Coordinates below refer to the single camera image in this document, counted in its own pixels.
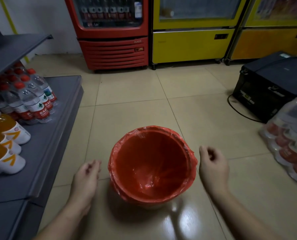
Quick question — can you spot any person's right hand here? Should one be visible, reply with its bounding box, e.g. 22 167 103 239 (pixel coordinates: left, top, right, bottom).
198 146 231 198

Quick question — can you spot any person's left hand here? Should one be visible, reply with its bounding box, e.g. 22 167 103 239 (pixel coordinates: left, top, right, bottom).
70 160 102 216

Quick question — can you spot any person's right forearm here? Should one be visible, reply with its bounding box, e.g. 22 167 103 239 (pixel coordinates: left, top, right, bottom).
210 191 285 240

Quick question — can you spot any person's left forearm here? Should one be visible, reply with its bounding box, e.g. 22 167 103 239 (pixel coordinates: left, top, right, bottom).
33 204 89 240

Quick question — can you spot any red plastic bin liner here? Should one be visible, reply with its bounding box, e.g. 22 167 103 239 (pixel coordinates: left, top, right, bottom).
108 125 198 206

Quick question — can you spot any grey metal shelf unit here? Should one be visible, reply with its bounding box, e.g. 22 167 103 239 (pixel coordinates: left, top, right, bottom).
0 14 84 240

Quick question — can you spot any red waste bin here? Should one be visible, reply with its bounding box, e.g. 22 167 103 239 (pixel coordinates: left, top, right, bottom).
110 127 193 211

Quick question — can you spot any shrink-wrapped pack of water bottles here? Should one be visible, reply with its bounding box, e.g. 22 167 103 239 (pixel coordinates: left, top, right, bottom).
258 93 297 184

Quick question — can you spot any orange juice bottle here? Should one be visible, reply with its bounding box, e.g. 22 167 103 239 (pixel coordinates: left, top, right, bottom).
0 142 26 176
0 113 31 145
0 130 22 156

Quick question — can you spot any group of red-capped water bottles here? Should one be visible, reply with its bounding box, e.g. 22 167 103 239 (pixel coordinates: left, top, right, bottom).
0 61 58 126

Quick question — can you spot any black box appliance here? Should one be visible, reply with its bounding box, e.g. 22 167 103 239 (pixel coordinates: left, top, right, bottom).
232 51 297 123

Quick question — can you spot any red drinks fridge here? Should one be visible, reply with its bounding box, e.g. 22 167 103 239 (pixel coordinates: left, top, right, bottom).
64 0 149 71

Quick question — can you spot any orange yellow display fridge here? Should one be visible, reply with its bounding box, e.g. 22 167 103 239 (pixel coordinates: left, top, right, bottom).
225 0 297 66

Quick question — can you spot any row of dark drink bottles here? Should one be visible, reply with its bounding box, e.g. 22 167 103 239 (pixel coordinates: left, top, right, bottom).
80 0 133 21

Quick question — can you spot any white drink bottle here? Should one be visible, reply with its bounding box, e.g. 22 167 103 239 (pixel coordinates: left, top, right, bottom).
134 1 142 19

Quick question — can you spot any black cable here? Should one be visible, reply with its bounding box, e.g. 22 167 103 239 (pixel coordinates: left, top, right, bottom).
227 93 264 123

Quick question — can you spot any yellow wall pipe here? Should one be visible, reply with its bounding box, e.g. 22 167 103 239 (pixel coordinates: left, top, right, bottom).
0 0 30 63

